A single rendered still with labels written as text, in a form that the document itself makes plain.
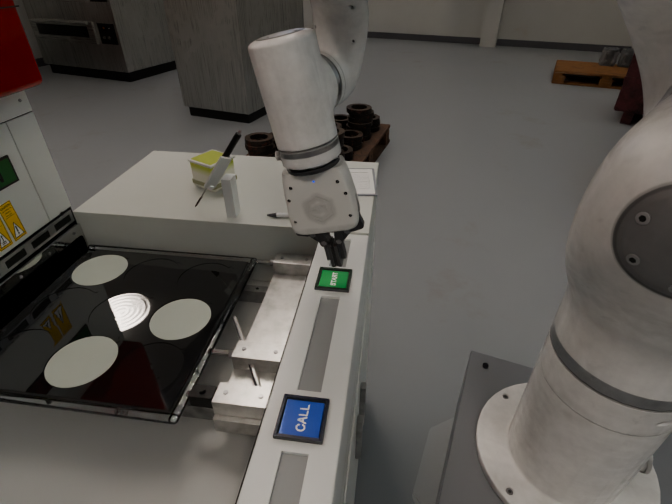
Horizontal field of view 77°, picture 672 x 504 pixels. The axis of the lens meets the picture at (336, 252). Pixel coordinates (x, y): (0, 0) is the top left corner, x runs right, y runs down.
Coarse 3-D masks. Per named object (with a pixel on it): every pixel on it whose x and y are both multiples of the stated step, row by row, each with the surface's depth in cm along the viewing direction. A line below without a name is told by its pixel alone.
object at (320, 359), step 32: (320, 256) 76; (352, 256) 76; (352, 288) 68; (320, 320) 63; (352, 320) 62; (288, 352) 57; (320, 352) 58; (352, 352) 57; (288, 384) 53; (320, 384) 53; (352, 384) 63; (256, 448) 46; (288, 448) 46; (320, 448) 46; (256, 480) 43; (288, 480) 43; (320, 480) 43
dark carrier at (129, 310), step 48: (48, 288) 78; (96, 288) 78; (144, 288) 78; (192, 288) 78; (0, 336) 68; (48, 336) 68; (144, 336) 68; (192, 336) 68; (0, 384) 60; (48, 384) 60; (96, 384) 60; (144, 384) 60
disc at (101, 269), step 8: (104, 256) 86; (112, 256) 86; (120, 256) 86; (80, 264) 84; (88, 264) 84; (96, 264) 84; (104, 264) 84; (112, 264) 84; (120, 264) 84; (80, 272) 82; (88, 272) 82; (96, 272) 82; (104, 272) 82; (112, 272) 82; (120, 272) 82; (80, 280) 80; (88, 280) 80; (96, 280) 80; (104, 280) 80
